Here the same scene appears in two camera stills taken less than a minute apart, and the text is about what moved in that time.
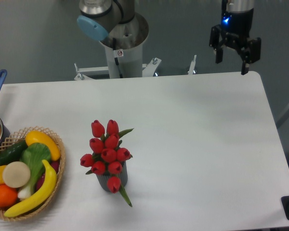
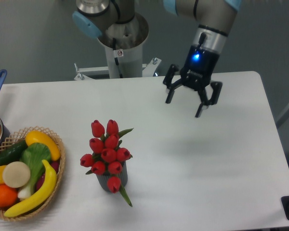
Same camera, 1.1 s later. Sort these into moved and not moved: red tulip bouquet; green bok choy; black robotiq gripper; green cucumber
Moved: black robotiq gripper
Not moved: red tulip bouquet; green cucumber; green bok choy
